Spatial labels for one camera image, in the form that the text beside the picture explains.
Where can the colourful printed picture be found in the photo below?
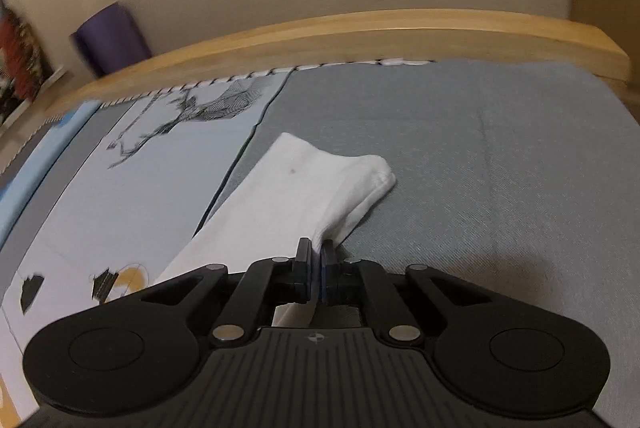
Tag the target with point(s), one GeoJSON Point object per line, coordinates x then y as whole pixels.
{"type": "Point", "coordinates": [20, 58]}

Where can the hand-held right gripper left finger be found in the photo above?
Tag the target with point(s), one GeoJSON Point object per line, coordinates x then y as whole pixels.
{"type": "Point", "coordinates": [309, 268]}

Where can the printed light blue blanket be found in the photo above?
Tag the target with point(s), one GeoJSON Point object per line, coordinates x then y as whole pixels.
{"type": "Point", "coordinates": [150, 183]}

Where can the purple container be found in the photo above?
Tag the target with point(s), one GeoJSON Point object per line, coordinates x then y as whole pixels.
{"type": "Point", "coordinates": [112, 38]}

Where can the grey bed sheet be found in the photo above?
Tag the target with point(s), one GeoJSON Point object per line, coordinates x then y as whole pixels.
{"type": "Point", "coordinates": [500, 158]}

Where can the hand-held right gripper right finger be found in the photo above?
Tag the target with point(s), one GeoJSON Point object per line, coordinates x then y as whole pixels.
{"type": "Point", "coordinates": [325, 278]}

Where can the white sock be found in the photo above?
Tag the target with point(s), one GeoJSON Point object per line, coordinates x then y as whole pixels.
{"type": "Point", "coordinates": [310, 188]}

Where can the wooden bed frame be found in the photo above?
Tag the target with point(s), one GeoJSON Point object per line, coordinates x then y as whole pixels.
{"type": "Point", "coordinates": [350, 33]}

